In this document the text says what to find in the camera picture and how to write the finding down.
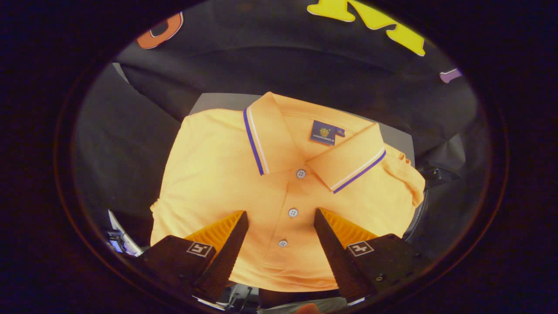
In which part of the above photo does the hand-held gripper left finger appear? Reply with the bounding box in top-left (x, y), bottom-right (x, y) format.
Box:
top-left (139, 211), bottom-right (249, 304)

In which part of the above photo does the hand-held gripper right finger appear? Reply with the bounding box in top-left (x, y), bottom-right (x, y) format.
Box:
top-left (314, 208), bottom-right (430, 304)

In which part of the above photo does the monitor screen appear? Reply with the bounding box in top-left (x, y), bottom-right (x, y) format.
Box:
top-left (107, 209), bottom-right (143, 258)

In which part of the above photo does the grey cabinet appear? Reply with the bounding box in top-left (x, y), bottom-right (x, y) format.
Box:
top-left (190, 93), bottom-right (415, 166)

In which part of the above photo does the yellow polo shirt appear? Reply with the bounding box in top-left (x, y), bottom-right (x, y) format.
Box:
top-left (150, 92), bottom-right (426, 293)

